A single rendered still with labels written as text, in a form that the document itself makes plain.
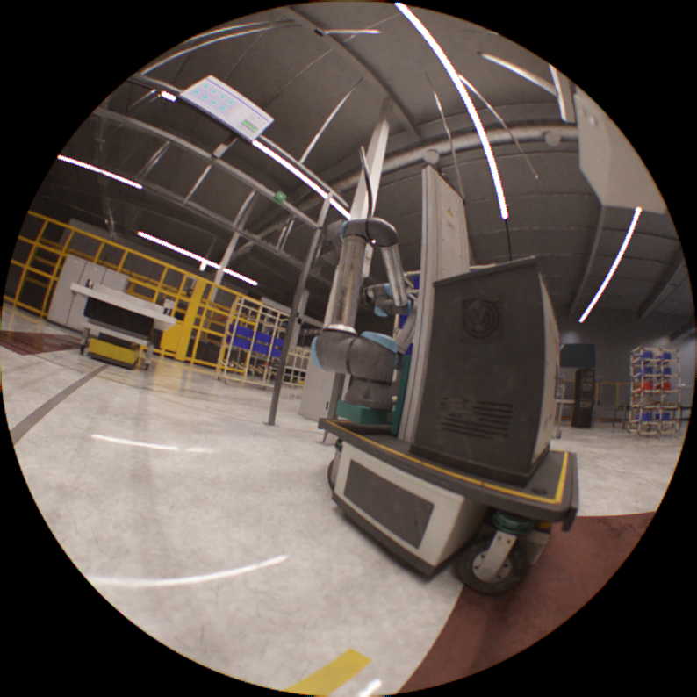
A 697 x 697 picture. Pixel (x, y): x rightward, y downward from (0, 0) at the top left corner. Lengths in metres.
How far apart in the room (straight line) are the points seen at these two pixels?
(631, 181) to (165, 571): 0.99
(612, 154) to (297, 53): 10.18
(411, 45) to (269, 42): 4.59
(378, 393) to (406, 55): 9.87
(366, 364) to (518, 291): 0.55
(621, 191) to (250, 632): 0.86
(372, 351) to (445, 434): 0.40
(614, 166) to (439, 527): 0.68
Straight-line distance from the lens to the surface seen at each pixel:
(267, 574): 0.63
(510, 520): 0.55
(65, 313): 8.20
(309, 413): 2.70
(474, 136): 8.06
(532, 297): 0.58
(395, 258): 1.16
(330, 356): 0.87
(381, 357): 0.81
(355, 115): 10.72
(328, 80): 10.37
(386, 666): 0.54
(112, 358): 3.55
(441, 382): 0.62
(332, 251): 1.60
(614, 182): 0.38
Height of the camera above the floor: 0.49
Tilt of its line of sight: 9 degrees up
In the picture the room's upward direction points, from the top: 11 degrees clockwise
